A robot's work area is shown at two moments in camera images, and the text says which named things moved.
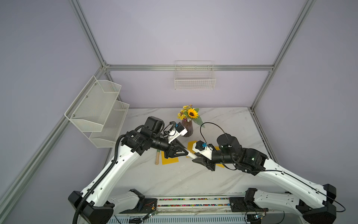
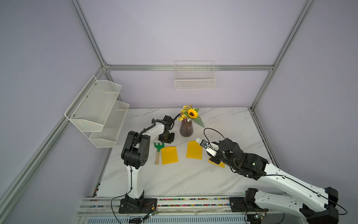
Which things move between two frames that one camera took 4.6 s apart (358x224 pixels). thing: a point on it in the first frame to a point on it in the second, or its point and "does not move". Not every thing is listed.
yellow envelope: x=169 y=160 does not move
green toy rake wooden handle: x=157 y=157 does not move
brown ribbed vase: x=189 y=126 does not move
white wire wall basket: x=195 y=75 does not move
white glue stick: x=192 y=156 to x=198 y=140
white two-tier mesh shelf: x=98 y=113 does not move
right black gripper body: x=211 y=163 to x=219 y=157
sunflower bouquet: x=188 y=113 does not move
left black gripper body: x=169 y=152 to x=167 y=137
